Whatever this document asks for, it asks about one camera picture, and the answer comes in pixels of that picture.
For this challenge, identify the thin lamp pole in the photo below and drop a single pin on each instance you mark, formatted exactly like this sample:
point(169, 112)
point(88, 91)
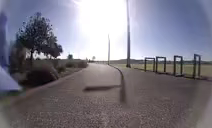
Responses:
point(109, 50)

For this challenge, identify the tall lamp pole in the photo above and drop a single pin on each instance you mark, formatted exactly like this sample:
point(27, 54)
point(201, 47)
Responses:
point(128, 40)

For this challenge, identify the small distant tree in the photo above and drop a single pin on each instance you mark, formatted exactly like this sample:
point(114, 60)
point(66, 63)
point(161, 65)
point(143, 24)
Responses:
point(70, 56)

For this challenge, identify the grey asphalt path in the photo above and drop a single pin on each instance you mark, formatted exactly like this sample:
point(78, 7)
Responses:
point(94, 103)

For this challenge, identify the row of low bushes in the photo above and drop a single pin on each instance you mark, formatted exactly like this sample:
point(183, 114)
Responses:
point(44, 71)

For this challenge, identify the large dark tree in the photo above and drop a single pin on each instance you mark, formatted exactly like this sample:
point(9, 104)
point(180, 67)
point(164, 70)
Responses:
point(35, 35)

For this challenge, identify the dark metal frame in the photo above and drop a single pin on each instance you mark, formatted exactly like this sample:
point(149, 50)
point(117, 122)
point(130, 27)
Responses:
point(197, 55)
point(149, 59)
point(178, 56)
point(160, 57)

